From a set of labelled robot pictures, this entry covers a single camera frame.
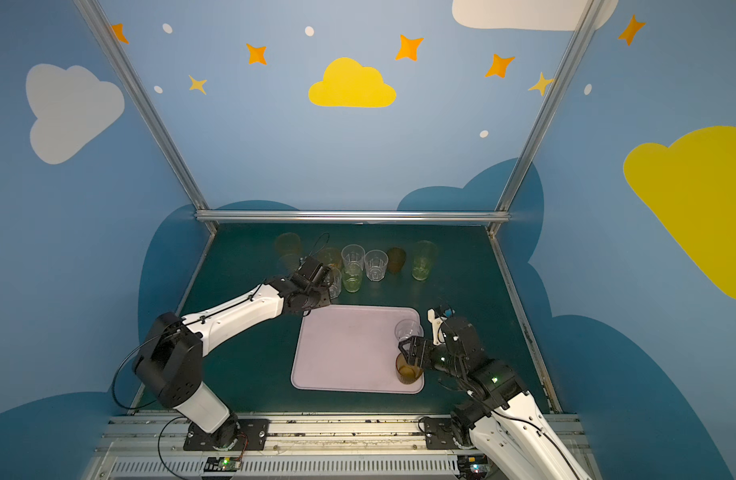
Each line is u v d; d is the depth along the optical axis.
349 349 0.92
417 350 0.65
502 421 0.46
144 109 0.85
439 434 0.75
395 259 1.05
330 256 1.01
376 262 1.07
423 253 1.01
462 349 0.54
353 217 1.11
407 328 0.89
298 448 0.73
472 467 0.71
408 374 0.84
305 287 0.66
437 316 0.69
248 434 0.75
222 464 0.70
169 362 0.44
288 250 0.97
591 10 0.69
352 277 1.04
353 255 1.08
